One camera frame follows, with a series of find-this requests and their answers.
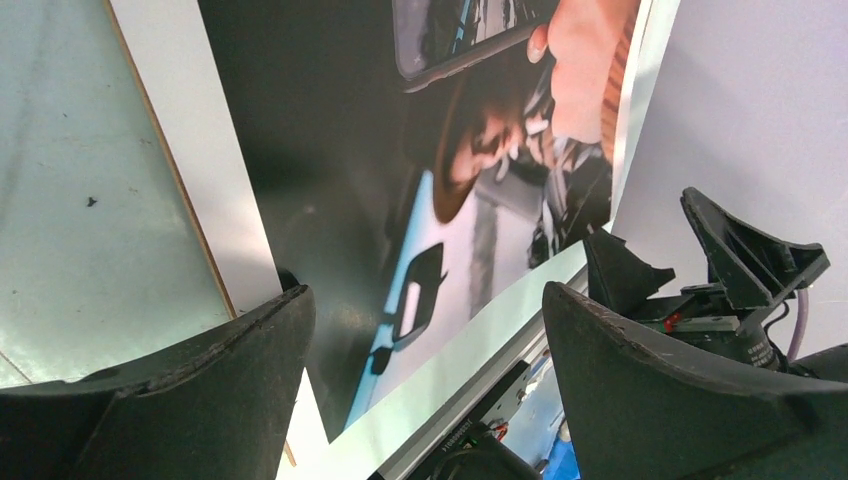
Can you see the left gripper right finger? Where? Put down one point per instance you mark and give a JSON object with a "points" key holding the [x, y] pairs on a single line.
{"points": [[642, 405]]}

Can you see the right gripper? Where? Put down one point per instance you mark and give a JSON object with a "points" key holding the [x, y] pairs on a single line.
{"points": [[756, 271]]}

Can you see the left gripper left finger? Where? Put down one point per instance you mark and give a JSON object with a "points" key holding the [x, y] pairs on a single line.
{"points": [[215, 406]]}

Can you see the printed photo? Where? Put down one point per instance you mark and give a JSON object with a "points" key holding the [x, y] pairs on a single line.
{"points": [[412, 160]]}

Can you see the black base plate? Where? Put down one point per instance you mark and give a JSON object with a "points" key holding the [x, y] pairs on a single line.
{"points": [[474, 448]]}

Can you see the aluminium rail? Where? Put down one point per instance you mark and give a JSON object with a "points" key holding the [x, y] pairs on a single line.
{"points": [[422, 412]]}

